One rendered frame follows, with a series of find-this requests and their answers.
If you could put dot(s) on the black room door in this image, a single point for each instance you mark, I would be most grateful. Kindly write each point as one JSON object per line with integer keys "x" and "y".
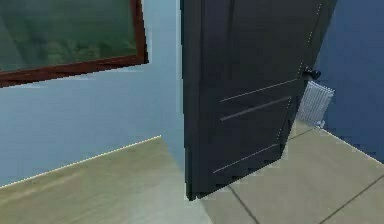
{"x": 246, "y": 93}

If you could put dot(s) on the white ribbed bin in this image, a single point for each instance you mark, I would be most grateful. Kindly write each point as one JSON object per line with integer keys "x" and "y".
{"x": 314, "y": 103}

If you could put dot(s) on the brown framed green picture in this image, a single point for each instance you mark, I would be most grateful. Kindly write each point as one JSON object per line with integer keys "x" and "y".
{"x": 66, "y": 33}

